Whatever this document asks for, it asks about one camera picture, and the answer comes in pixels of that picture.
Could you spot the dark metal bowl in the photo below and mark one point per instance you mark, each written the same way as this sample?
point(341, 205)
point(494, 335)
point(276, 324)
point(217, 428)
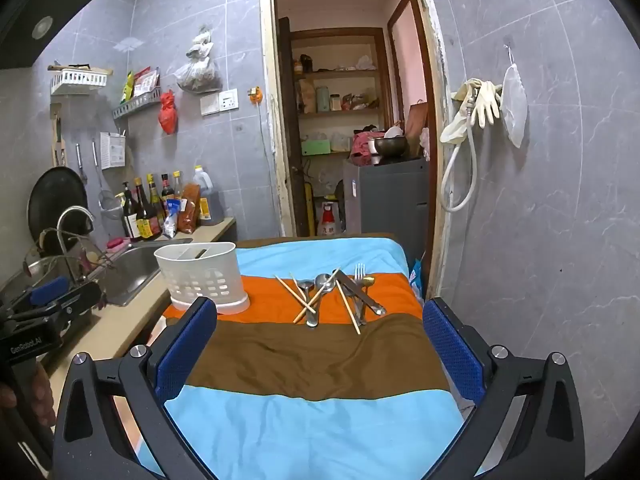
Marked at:
point(391, 146)

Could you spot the red snack packets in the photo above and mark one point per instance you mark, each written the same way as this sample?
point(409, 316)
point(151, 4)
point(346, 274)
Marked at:
point(146, 80)

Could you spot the silver table knife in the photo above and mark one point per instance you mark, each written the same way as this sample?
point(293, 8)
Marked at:
point(362, 296)

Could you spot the wooden shelf unit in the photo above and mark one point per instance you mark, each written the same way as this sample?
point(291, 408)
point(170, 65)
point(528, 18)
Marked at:
point(345, 72)

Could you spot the small silver spoon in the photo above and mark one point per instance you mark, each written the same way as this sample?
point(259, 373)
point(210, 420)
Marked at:
point(304, 288)

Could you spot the dark bottle red label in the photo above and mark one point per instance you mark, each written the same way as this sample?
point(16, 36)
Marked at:
point(167, 187)

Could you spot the gold spoon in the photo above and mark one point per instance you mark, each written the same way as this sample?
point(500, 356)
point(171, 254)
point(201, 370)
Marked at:
point(368, 281)

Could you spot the metal wall shelf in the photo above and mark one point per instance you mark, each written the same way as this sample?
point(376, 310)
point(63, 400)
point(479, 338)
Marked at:
point(137, 102)

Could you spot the orange wall hook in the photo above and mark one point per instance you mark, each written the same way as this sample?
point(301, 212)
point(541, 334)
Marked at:
point(255, 94)

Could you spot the striped blanket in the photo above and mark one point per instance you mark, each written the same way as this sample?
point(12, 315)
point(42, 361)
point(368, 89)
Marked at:
point(310, 360)

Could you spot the red cloth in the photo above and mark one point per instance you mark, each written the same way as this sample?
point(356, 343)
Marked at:
point(361, 150)

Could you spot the dark bottle yellow cap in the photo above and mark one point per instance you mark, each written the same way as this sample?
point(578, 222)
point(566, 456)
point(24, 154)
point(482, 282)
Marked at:
point(155, 195)

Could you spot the pink soap dish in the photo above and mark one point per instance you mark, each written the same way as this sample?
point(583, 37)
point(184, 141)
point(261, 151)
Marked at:
point(119, 243)

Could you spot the clear bag of dried goods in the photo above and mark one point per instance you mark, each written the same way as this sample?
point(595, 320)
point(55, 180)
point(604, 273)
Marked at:
point(197, 72)

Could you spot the brown spice bag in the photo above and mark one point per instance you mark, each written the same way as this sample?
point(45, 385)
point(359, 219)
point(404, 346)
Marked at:
point(190, 207)

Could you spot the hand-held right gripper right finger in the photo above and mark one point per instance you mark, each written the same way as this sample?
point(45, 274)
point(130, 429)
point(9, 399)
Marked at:
point(452, 350)

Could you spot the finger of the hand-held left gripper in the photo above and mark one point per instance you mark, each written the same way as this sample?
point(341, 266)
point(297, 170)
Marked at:
point(75, 301)
point(47, 290)

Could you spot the dark bottle yellow label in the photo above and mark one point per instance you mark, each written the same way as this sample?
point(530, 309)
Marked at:
point(145, 215)

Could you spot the white mesh bag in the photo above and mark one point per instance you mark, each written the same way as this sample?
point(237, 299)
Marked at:
point(515, 105)

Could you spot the silver fork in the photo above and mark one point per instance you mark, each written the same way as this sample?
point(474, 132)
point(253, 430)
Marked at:
point(359, 285)

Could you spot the wooden cutting board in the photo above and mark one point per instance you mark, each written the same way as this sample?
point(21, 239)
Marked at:
point(416, 127)

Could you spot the white wall basket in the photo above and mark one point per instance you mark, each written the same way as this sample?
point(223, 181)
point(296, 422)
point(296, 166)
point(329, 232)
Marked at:
point(77, 80)

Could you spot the white wall socket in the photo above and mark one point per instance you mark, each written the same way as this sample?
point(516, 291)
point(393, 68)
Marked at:
point(228, 100)

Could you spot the cream rubber glove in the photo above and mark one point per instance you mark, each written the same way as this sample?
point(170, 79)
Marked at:
point(489, 102)
point(455, 127)

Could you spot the dark wooden door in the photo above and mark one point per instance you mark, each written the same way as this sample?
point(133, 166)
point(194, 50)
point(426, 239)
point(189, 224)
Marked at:
point(290, 135)

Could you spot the grey cabinet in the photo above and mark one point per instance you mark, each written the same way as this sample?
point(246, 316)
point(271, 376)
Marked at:
point(390, 200)

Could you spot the metal mesh strainer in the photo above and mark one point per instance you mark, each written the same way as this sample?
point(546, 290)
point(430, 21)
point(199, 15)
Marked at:
point(110, 205)

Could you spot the red white bottle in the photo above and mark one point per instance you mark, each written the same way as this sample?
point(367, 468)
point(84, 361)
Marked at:
point(329, 220)

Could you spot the green box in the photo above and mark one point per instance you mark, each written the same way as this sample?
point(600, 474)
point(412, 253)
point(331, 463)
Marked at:
point(316, 146)

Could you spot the metal cup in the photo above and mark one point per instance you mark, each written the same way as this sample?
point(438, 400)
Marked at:
point(372, 152)

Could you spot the blue white bag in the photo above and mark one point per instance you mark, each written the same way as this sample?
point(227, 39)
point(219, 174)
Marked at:
point(171, 217)

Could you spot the metal ladle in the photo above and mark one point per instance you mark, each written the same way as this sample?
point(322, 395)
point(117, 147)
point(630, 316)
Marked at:
point(80, 160)

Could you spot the large silver spoon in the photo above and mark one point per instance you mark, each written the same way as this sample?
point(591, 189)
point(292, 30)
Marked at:
point(324, 282)

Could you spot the clear bottle yellow cap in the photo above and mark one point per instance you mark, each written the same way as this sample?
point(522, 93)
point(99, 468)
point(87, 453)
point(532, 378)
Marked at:
point(177, 182)

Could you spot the white paper box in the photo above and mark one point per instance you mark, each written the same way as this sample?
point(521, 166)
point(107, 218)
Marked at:
point(113, 150)

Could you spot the steel faucet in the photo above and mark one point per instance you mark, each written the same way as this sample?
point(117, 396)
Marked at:
point(75, 211)

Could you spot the red plastic bag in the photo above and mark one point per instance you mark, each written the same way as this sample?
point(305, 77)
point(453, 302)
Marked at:
point(168, 112)

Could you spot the person's left hand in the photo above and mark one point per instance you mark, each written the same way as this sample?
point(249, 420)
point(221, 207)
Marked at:
point(42, 400)

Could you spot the wooden chopstick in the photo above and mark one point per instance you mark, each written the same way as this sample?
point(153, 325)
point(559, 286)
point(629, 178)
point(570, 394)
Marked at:
point(320, 292)
point(295, 294)
point(348, 310)

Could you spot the yellow green snack packet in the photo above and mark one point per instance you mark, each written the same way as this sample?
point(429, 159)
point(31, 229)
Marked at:
point(126, 87)

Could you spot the black range hood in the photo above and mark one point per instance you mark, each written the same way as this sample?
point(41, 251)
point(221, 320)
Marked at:
point(45, 5)

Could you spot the pale green thermos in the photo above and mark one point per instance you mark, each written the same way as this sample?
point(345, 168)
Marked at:
point(322, 100)

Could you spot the wooden spatula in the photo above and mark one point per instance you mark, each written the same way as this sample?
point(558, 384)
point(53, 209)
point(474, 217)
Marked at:
point(58, 130)

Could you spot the blue plastic bag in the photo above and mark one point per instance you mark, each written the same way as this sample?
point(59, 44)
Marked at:
point(416, 275)

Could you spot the dark oil jug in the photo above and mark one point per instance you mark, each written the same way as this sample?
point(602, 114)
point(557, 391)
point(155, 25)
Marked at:
point(210, 200)

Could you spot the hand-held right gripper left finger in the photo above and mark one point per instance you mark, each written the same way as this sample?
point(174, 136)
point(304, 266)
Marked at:
point(185, 350)

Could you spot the black wok pan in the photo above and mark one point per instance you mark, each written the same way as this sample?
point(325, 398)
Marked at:
point(55, 200)

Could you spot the dark pump bottle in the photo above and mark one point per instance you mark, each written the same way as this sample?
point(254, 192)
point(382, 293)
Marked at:
point(130, 215)

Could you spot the wooden door frame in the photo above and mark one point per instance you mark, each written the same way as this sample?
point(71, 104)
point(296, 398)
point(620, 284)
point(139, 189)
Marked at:
point(435, 110)

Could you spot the stainless steel sink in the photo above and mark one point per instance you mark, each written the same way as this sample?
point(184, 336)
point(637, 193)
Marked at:
point(130, 265)

